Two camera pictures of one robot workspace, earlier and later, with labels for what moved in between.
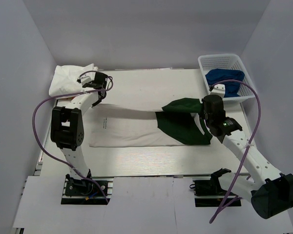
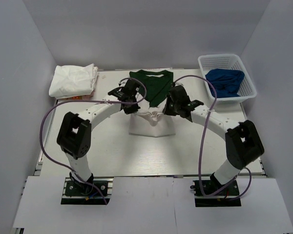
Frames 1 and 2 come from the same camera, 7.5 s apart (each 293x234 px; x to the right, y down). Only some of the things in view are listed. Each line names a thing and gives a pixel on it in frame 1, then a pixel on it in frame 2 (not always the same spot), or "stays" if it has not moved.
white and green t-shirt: [182, 122] → [151, 120]
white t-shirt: [65, 78] stays
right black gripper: [201, 112] → [167, 110]
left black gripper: [95, 103] → [133, 109]
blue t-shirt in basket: [231, 87] stays
